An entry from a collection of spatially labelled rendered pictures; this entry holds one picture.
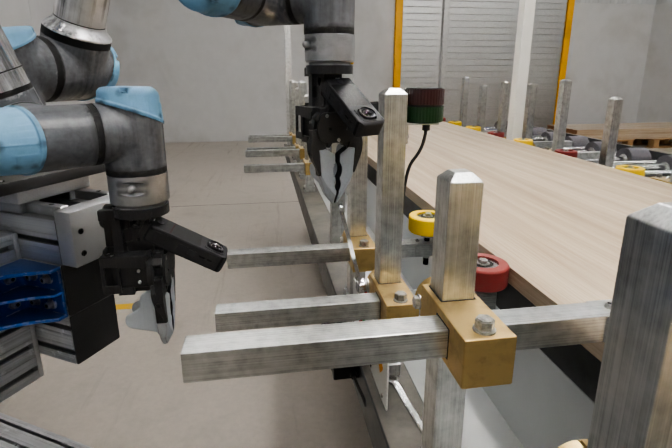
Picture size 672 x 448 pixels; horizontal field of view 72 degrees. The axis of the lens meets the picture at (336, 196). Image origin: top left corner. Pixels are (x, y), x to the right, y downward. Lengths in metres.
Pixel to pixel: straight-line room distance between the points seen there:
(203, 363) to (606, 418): 0.31
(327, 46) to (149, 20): 7.89
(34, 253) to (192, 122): 7.63
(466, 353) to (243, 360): 0.20
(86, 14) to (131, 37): 7.61
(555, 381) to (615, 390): 0.47
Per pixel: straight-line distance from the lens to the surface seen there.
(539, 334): 0.52
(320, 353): 0.45
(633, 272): 0.27
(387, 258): 0.74
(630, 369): 0.28
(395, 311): 0.70
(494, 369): 0.47
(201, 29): 8.40
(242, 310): 0.71
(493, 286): 0.75
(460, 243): 0.48
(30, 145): 0.59
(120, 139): 0.62
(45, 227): 0.85
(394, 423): 0.76
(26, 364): 0.98
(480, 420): 0.92
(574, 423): 0.75
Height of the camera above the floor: 1.20
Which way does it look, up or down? 15 degrees down
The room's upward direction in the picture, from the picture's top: straight up
